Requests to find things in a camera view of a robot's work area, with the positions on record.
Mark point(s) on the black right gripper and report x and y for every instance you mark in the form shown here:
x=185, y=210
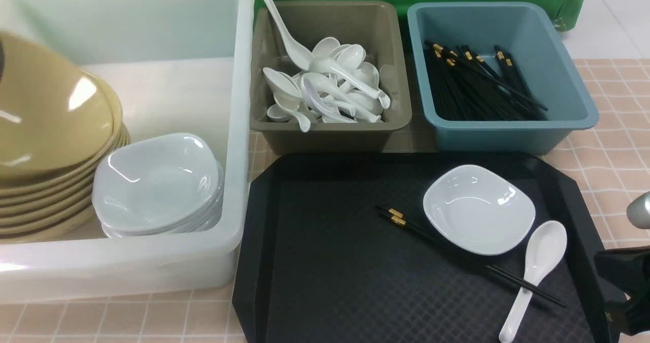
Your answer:
x=628, y=270

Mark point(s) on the white ceramic soup spoon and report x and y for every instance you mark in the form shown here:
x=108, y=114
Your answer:
x=544, y=251

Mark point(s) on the white square sauce dish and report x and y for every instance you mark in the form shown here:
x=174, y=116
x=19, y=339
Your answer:
x=478, y=210

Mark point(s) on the black chopstick gold band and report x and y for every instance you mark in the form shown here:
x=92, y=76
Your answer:
x=455, y=248

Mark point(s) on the yellow noodle bowl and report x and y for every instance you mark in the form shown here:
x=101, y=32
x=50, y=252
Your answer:
x=54, y=114

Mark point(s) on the blue plastic chopstick bin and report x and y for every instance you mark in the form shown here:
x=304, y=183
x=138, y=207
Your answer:
x=526, y=32

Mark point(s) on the pile of black chopsticks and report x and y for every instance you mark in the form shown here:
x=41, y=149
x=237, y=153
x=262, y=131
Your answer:
x=466, y=88

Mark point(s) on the black plastic serving tray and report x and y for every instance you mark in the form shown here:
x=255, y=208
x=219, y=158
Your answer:
x=319, y=264

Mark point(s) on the pile of white spoons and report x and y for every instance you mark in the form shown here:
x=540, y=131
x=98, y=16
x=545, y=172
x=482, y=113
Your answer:
x=328, y=98

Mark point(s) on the olive plastic spoon bin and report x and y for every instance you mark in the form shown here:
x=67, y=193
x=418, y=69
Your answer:
x=371, y=24

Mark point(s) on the upright white spoon in bin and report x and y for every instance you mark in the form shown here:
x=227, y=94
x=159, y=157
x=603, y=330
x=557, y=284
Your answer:
x=299, y=54

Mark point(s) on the stack of white dishes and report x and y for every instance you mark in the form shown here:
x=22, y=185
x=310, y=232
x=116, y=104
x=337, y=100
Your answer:
x=170, y=184

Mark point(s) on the large white plastic tub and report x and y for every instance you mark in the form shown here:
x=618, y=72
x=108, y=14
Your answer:
x=178, y=66

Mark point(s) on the stack of yellow bowls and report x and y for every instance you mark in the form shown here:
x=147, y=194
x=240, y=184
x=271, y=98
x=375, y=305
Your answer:
x=41, y=207

